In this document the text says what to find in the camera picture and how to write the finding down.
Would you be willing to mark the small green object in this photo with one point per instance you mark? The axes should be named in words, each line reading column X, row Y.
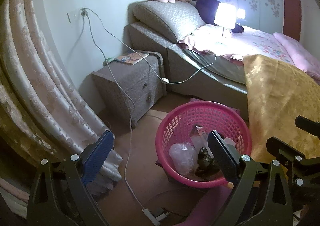
column 110, row 60

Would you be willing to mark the brown wooden door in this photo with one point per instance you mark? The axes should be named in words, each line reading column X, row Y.
column 292, row 15

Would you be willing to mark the colourful book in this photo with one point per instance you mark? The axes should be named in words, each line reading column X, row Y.
column 131, row 57

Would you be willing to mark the dark purple wrapper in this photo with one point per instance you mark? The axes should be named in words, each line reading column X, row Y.
column 206, row 156

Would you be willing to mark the white table lamp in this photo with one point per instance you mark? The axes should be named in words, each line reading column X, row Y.
column 225, row 15

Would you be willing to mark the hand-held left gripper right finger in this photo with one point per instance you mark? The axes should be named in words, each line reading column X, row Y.
column 223, row 156

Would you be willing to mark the white wall socket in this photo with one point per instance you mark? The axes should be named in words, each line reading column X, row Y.
column 83, row 12

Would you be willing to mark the beige upholstered nightstand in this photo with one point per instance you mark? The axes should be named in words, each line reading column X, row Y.
column 130, row 85

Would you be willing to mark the white power strip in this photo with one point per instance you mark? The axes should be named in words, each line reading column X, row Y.
column 152, row 216

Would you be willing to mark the large purple plush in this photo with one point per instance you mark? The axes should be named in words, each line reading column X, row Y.
column 206, row 8

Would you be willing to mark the brown crumpled sock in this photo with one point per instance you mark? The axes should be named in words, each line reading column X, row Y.
column 207, row 171

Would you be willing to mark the pink plastic mesh basket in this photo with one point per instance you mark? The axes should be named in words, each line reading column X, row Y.
column 200, row 113

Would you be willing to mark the clear bubble wrap bag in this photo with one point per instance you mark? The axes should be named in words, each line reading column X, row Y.
column 182, row 156

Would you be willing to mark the gold floral tablecloth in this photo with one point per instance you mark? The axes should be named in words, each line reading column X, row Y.
column 270, row 91

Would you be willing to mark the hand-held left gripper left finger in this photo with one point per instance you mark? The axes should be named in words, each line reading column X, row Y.
column 98, row 156

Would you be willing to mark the folded pink quilt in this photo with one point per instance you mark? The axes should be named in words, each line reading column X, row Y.
column 297, row 50

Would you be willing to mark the beige patterned curtain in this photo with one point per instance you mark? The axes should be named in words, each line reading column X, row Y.
column 37, row 65

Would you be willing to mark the floral pink bed sheet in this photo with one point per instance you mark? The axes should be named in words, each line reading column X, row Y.
column 260, row 43

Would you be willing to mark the grey patterned pillow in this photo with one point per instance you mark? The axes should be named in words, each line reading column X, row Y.
column 167, row 19

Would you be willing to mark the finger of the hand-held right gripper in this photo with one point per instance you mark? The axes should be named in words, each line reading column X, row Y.
column 305, row 168
column 307, row 126

